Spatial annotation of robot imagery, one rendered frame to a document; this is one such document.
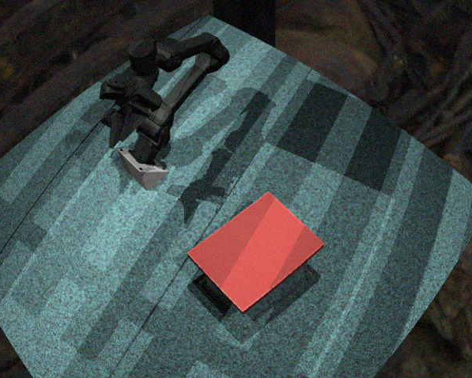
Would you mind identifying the red square lid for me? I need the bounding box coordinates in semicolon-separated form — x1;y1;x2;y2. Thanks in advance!
187;191;324;314

